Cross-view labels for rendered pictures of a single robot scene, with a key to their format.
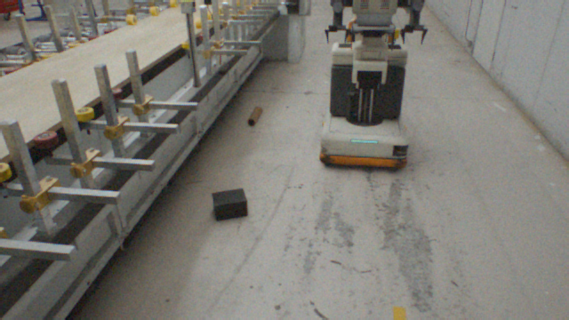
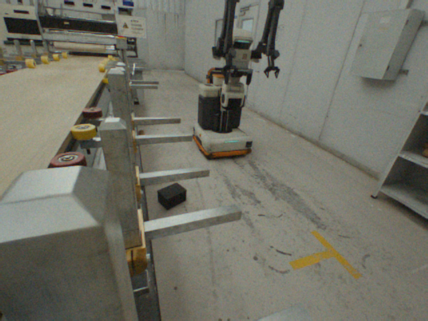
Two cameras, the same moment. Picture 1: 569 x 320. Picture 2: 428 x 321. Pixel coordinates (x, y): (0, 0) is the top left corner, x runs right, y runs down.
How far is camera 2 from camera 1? 1.18 m
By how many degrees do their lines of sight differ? 28
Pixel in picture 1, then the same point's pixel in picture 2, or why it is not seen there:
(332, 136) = (213, 140)
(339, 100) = (208, 119)
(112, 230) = not seen: hidden behind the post
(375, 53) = (237, 87)
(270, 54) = not seen: hidden behind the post
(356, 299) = (290, 234)
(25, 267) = not seen: outside the picture
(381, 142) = (240, 140)
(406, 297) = (311, 224)
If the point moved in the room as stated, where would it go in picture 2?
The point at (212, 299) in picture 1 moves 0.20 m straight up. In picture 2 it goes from (209, 271) to (211, 248)
